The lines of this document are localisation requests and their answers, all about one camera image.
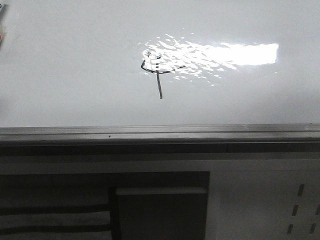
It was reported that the dark slatted rack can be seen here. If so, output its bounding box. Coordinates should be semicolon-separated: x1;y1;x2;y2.
0;171;210;240

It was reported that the grey box under whiteboard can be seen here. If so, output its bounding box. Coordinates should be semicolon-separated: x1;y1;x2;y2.
117;192;208;240

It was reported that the white perforated metal panel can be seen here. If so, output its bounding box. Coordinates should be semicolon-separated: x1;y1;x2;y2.
204;171;320;240

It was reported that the white whiteboard with aluminium frame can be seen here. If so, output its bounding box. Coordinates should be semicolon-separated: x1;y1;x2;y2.
0;0;320;155

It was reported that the tape-wrapped black whiteboard marker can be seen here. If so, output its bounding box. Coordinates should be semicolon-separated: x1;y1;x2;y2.
0;0;8;45

